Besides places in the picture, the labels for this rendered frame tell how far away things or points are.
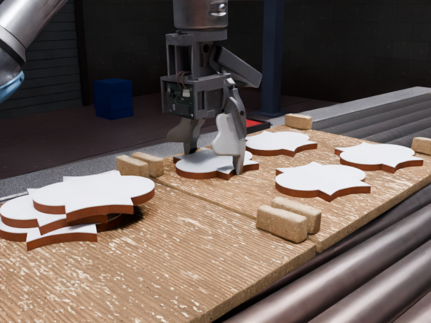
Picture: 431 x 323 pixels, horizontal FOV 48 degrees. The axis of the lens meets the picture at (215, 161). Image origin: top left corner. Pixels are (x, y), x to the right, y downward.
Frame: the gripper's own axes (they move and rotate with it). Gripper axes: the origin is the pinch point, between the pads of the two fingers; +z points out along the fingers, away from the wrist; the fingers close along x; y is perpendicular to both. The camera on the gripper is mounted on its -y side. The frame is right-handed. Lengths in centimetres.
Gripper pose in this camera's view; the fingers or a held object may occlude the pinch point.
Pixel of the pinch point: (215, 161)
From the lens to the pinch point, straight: 75.2
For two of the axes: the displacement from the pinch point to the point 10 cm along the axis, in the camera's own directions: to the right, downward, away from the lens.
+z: 0.2, 9.4, 3.3
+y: -6.9, 2.5, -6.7
